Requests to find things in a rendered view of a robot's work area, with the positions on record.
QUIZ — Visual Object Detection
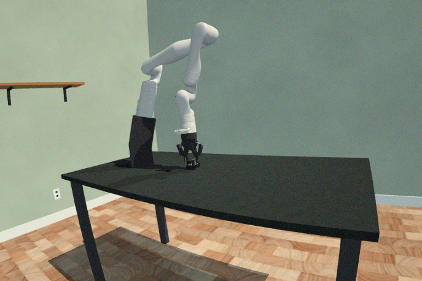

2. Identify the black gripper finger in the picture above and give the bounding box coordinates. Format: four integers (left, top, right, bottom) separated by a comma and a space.
189, 143, 203, 165
177, 144, 189, 164

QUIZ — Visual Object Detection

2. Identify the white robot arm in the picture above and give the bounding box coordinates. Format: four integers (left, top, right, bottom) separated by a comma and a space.
136, 22, 219, 134

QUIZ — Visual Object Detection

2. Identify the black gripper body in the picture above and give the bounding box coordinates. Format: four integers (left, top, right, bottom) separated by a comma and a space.
181, 132, 198, 151

